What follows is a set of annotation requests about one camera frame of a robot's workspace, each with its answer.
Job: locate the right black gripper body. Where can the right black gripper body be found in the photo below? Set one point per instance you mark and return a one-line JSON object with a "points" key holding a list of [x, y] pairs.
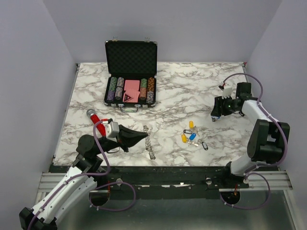
{"points": [[228, 106]]}

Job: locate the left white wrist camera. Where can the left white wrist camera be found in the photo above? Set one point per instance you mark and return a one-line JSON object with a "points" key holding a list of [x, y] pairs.
{"points": [[112, 129]]}

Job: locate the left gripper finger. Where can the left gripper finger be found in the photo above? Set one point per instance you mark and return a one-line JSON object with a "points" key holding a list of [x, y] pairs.
{"points": [[126, 133], [130, 141]]}

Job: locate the pink playing card deck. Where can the pink playing card deck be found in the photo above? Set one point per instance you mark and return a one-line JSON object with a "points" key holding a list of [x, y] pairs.
{"points": [[131, 85]]}

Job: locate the black poker chip case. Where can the black poker chip case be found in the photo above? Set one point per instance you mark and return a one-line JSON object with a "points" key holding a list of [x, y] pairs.
{"points": [[131, 60]]}

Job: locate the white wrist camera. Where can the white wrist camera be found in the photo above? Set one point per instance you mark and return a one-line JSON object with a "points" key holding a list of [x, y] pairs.
{"points": [[227, 92], [112, 129]]}

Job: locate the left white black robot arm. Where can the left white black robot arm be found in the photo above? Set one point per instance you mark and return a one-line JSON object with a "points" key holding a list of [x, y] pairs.
{"points": [[90, 165]]}

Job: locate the red toy microphone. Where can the red toy microphone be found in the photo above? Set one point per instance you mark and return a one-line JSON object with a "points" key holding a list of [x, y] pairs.
{"points": [[94, 118]]}

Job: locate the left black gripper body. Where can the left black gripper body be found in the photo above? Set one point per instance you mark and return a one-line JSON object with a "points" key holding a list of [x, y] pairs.
{"points": [[122, 144]]}

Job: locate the upper yellow key tag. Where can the upper yellow key tag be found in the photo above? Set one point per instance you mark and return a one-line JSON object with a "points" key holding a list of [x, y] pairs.
{"points": [[191, 124]]}

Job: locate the black key tag with key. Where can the black key tag with key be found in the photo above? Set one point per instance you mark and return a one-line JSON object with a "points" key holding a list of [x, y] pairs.
{"points": [[202, 143]]}

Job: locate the lower yellow key tag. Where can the lower yellow key tag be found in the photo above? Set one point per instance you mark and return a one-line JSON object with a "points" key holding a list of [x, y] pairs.
{"points": [[184, 138]]}

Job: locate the aluminium frame rail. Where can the aluminium frame rail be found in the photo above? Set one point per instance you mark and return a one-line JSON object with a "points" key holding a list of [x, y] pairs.
{"points": [[275, 180]]}

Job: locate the black mounting base rail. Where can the black mounting base rail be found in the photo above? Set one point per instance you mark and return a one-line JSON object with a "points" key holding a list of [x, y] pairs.
{"points": [[155, 183]]}

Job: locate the yellow key tag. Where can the yellow key tag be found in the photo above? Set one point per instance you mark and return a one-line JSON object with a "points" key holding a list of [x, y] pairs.
{"points": [[191, 124], [184, 138]]}

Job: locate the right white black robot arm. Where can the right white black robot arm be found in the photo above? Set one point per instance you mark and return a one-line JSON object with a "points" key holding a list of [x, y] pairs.
{"points": [[267, 144]]}

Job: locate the blue key tag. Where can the blue key tag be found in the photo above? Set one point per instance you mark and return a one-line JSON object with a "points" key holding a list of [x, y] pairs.
{"points": [[192, 136], [215, 118]]}

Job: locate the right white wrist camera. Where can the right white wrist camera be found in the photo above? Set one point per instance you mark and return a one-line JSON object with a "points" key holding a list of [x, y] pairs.
{"points": [[227, 92]]}

